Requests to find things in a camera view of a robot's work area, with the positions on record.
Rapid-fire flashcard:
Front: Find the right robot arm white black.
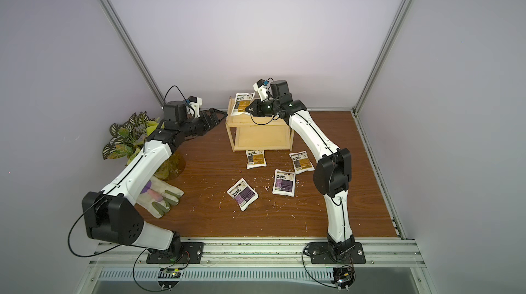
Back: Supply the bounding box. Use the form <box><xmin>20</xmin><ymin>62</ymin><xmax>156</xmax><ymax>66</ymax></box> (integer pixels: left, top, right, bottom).
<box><xmin>247</xmin><ymin>79</ymin><xmax>356</xmax><ymax>256</ymax></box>

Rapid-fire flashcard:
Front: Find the aluminium front rail frame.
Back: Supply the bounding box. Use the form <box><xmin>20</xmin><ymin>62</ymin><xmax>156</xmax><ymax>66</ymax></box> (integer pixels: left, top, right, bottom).
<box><xmin>76</xmin><ymin>237</ymin><xmax>436</xmax><ymax>293</ymax></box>

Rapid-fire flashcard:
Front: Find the left controller board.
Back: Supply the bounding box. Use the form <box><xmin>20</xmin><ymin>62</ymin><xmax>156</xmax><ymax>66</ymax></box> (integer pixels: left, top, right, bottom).
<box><xmin>157</xmin><ymin>268</ymin><xmax>182</xmax><ymax>291</ymax></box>

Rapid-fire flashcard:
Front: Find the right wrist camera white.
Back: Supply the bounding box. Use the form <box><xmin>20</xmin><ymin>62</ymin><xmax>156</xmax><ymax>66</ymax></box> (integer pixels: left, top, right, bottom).
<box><xmin>253</xmin><ymin>79</ymin><xmax>271</xmax><ymax>101</ymax></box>

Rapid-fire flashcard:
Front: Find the right black base cable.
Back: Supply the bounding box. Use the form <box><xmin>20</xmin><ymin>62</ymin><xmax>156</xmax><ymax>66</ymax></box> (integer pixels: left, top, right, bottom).
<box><xmin>301</xmin><ymin>242</ymin><xmax>354</xmax><ymax>289</ymax></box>

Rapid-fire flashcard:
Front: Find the purple makeup sponge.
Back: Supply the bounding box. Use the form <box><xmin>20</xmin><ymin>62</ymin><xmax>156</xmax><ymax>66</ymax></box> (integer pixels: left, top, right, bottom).
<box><xmin>141</xmin><ymin>180</ymin><xmax>151</xmax><ymax>194</ymax></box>

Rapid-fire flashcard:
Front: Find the black base cable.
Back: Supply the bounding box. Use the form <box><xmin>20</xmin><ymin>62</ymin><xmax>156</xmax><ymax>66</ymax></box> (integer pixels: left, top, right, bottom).
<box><xmin>132</xmin><ymin>248</ymin><xmax>192</xmax><ymax>293</ymax></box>
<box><xmin>301</xmin><ymin>242</ymin><xmax>354</xmax><ymax>289</ymax></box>

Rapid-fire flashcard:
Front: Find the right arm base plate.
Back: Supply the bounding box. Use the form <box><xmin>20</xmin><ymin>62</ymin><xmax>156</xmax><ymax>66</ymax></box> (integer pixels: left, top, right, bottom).
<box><xmin>305</xmin><ymin>242</ymin><xmax>367</xmax><ymax>265</ymax></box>

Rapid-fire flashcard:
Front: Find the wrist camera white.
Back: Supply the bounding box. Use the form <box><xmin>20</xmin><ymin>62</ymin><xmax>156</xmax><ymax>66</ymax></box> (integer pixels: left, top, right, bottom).
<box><xmin>253</xmin><ymin>79</ymin><xmax>271</xmax><ymax>101</ymax></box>
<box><xmin>186</xmin><ymin>96</ymin><xmax>203</xmax><ymax>118</ymax></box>

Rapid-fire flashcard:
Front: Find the yellow coffee bag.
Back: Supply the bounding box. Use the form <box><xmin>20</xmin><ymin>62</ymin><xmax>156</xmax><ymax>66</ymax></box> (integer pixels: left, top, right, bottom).
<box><xmin>230</xmin><ymin>93</ymin><xmax>255</xmax><ymax>116</ymax></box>
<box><xmin>246</xmin><ymin>150</ymin><xmax>267</xmax><ymax>169</ymax></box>
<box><xmin>289</xmin><ymin>151</ymin><xmax>315</xmax><ymax>174</ymax></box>

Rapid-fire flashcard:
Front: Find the left black base cable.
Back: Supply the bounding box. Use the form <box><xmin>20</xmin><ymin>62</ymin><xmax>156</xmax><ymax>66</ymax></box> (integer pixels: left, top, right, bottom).
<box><xmin>132</xmin><ymin>248</ymin><xmax>192</xmax><ymax>293</ymax></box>

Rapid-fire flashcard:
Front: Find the controller board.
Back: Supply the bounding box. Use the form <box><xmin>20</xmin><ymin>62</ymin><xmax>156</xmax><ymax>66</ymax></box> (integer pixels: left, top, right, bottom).
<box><xmin>332</xmin><ymin>265</ymin><xmax>356</xmax><ymax>291</ymax></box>
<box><xmin>157</xmin><ymin>268</ymin><xmax>182</xmax><ymax>291</ymax></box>

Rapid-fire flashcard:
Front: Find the purple coffee bag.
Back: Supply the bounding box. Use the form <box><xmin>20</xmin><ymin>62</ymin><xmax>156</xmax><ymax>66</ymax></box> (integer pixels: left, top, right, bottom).
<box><xmin>227</xmin><ymin>178</ymin><xmax>259</xmax><ymax>211</ymax></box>
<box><xmin>273</xmin><ymin>169</ymin><xmax>296</xmax><ymax>197</ymax></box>

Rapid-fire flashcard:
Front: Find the light wooden two-tier shelf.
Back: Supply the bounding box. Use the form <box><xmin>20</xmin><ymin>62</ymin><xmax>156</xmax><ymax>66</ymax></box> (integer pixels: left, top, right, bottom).
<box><xmin>225</xmin><ymin>98</ymin><xmax>294</xmax><ymax>152</ymax></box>

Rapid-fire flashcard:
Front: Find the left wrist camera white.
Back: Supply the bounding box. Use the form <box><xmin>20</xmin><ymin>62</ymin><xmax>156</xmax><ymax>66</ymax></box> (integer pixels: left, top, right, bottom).
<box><xmin>186</xmin><ymin>96</ymin><xmax>203</xmax><ymax>118</ymax></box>

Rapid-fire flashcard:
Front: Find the artificial green potted plant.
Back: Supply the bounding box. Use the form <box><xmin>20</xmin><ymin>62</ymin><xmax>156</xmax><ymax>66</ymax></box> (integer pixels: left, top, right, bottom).
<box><xmin>102</xmin><ymin>111</ymin><xmax>186</xmax><ymax>181</ymax></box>

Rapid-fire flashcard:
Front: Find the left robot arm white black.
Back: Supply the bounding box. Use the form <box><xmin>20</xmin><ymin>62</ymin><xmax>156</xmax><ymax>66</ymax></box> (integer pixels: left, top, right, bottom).
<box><xmin>81</xmin><ymin>96</ymin><xmax>227</xmax><ymax>256</ymax></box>

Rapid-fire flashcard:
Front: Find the right controller board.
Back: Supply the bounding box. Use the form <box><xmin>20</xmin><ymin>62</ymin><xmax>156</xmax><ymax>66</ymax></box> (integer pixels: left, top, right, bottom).
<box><xmin>332</xmin><ymin>265</ymin><xmax>356</xmax><ymax>291</ymax></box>

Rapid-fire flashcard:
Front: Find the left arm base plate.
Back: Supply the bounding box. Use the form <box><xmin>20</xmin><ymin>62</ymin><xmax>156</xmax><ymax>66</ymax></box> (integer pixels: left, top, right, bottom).
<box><xmin>146</xmin><ymin>241</ymin><xmax>205</xmax><ymax>265</ymax></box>

